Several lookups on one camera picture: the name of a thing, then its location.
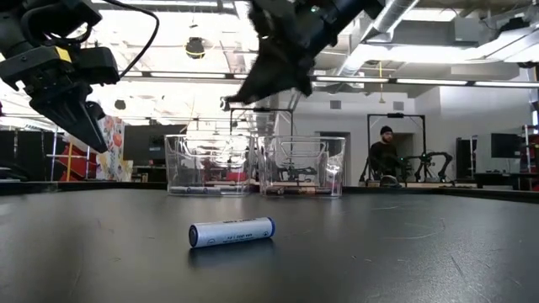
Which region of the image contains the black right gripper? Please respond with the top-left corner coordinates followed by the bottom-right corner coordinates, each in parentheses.
top-left (221, 0), bottom-right (334, 105)

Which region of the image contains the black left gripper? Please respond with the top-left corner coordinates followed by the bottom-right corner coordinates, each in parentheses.
top-left (0, 44), bottom-right (109, 155)

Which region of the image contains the clear plastic bin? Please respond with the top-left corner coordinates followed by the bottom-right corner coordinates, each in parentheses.
top-left (254, 135), bottom-right (346, 199)
top-left (163, 133), bottom-right (256, 197)

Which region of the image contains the silver metal rack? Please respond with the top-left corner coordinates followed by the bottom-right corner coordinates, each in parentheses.
top-left (45, 125), bottom-right (93, 182)

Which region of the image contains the red slanted board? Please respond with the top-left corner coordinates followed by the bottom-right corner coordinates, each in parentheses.
top-left (58, 141), bottom-right (98, 183)

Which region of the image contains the colourful floral banner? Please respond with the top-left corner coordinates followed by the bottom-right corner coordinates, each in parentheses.
top-left (95, 115), bottom-right (134, 182)

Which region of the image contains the black monitor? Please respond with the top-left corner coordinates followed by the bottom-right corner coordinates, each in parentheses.
top-left (123, 124), bottom-right (186, 167)
top-left (490, 132), bottom-right (523, 160)

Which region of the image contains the long overhead light bar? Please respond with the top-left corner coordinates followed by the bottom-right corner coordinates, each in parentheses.
top-left (120, 69), bottom-right (539, 89)

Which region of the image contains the person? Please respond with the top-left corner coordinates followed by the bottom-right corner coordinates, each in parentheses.
top-left (368, 125), bottom-right (401, 183)

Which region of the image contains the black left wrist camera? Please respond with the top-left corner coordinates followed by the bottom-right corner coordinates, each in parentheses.
top-left (75, 45), bottom-right (121, 87)

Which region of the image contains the black ceiling camera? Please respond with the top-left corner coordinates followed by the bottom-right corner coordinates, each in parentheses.
top-left (184, 36), bottom-right (206, 60)

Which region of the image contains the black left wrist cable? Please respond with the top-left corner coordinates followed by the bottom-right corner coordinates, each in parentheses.
top-left (100, 0), bottom-right (161, 79)

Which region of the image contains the black frame stand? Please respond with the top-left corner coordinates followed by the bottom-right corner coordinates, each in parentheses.
top-left (366, 112), bottom-right (426, 178)

